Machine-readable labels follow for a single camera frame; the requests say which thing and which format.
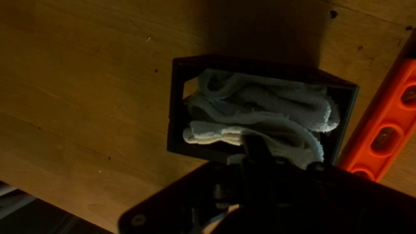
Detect black plastic basket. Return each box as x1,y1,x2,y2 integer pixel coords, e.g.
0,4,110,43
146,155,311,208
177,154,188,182
167,55,358,164

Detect white towel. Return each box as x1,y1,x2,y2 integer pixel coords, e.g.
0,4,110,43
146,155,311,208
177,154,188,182
181,69,340,169

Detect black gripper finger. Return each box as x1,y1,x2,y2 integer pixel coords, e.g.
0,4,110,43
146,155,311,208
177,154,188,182
242,135,271,167

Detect orange spirit level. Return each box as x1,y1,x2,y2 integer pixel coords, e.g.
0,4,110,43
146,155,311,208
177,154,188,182
340,37,416,182

